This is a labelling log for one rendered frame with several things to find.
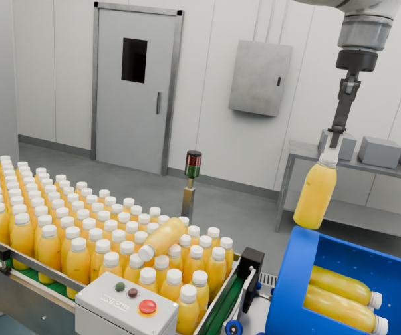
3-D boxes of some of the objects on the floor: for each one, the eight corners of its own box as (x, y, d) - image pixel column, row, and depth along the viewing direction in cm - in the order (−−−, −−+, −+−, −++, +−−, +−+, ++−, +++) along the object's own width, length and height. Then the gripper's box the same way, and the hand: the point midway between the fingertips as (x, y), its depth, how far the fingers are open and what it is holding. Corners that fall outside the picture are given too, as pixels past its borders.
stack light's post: (165, 381, 160) (191, 191, 126) (159, 377, 162) (183, 188, 127) (169, 375, 164) (195, 188, 129) (163, 371, 165) (187, 185, 131)
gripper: (384, 47, 54) (346, 173, 61) (375, 56, 68) (345, 156, 76) (339, 43, 56) (308, 164, 64) (340, 52, 71) (314, 149, 78)
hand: (332, 145), depth 69 cm, fingers closed on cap, 4 cm apart
